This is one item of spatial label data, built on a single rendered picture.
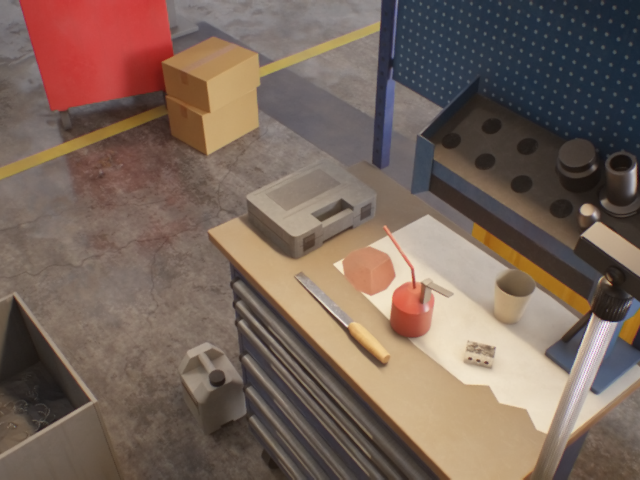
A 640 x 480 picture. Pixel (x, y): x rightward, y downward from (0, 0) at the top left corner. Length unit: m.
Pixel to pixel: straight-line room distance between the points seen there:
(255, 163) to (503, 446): 2.52
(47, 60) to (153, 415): 2.00
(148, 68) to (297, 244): 2.47
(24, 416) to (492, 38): 1.66
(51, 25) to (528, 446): 3.06
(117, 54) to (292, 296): 2.54
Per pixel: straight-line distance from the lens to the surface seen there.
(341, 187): 1.71
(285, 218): 1.62
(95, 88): 3.93
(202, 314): 2.82
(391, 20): 1.69
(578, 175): 1.30
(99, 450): 2.06
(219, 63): 3.62
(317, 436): 1.75
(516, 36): 1.45
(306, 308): 1.50
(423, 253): 1.65
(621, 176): 1.23
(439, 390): 1.39
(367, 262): 1.56
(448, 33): 1.58
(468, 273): 1.61
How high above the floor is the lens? 2.05
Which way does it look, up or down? 41 degrees down
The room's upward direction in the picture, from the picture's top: straight up
